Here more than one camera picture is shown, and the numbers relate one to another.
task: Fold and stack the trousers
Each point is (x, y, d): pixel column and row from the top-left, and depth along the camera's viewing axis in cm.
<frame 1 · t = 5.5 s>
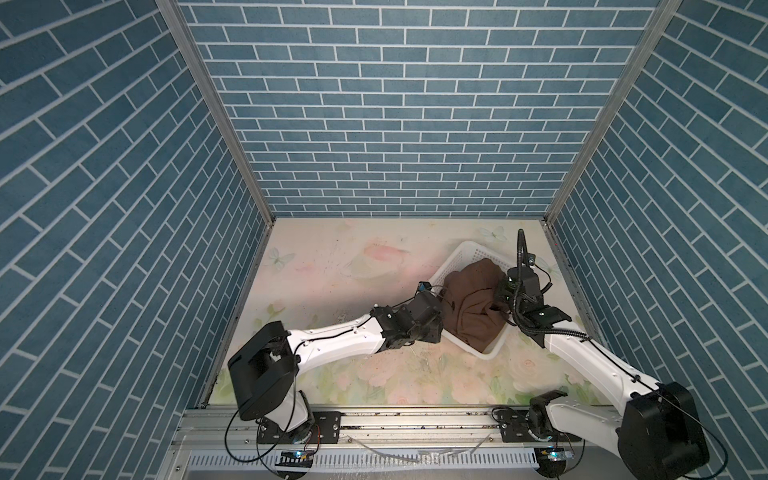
left hand: (440, 327, 81), fingers open
right hand: (504, 276, 86), fingers closed
brown trousers: (467, 295, 88), point 12 cm above the table
white plastic laundry basket: (469, 253, 104), point 7 cm above the table

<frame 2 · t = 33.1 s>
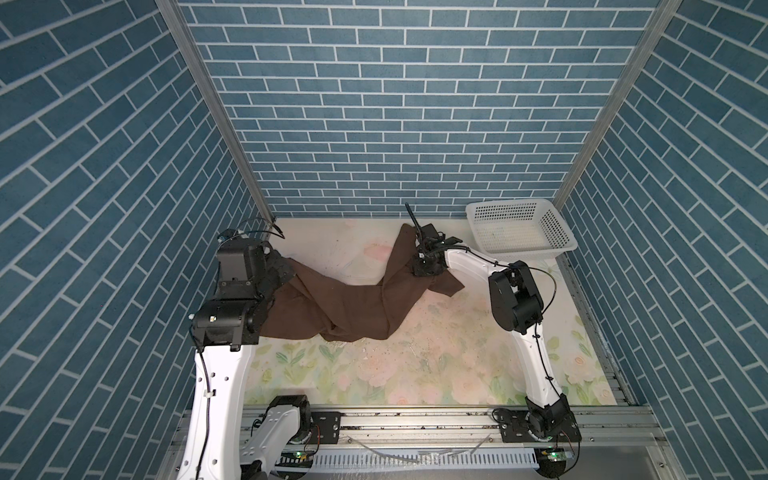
left hand: (283, 257, 67), fingers closed
right hand: (415, 269, 104), fingers open
brown trousers: (311, 300, 79), point 18 cm above the table
white plastic laundry basket: (520, 231, 122), on the table

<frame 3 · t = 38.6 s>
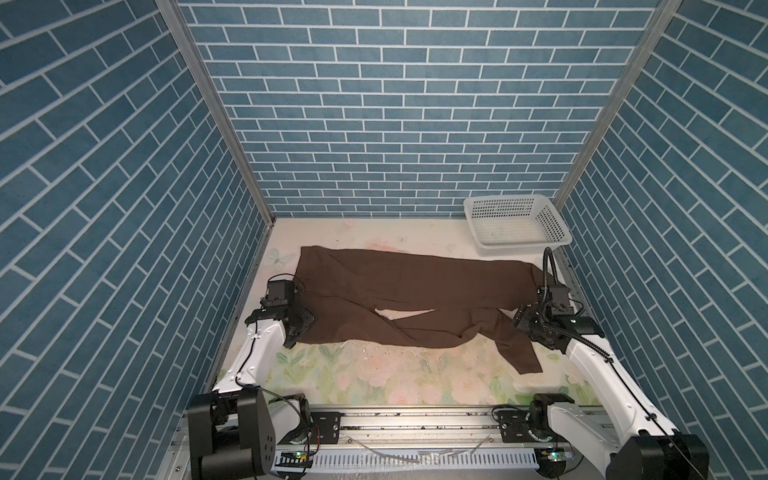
left hand: (307, 322, 87), fingers open
right hand: (522, 321, 84), fingers open
brown trousers: (409, 298, 100), on the table
the other named things where they were.

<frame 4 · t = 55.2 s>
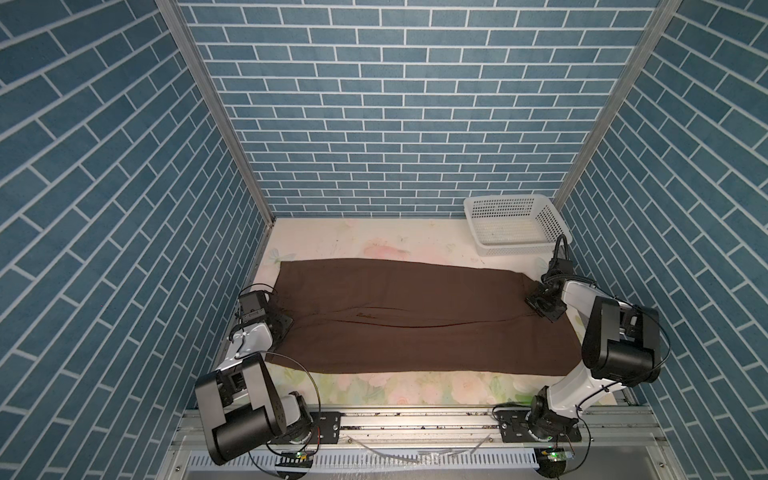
left hand: (284, 322, 90), fingers open
right hand: (535, 303, 96), fingers closed
brown trousers: (348, 315, 93), point 3 cm above the table
the other named things where they were.

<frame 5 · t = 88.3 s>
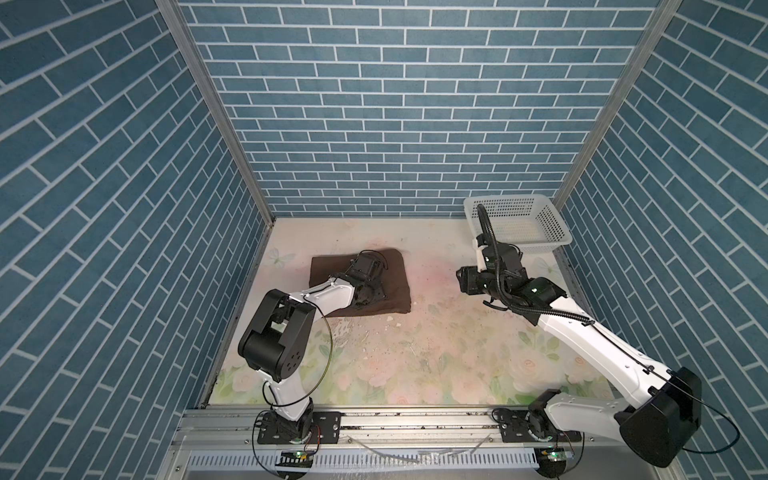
left hand: (380, 294, 96), fingers open
right hand: (463, 269, 80), fingers open
brown trousers: (397, 298, 95), point 4 cm above the table
the other named things where they were.

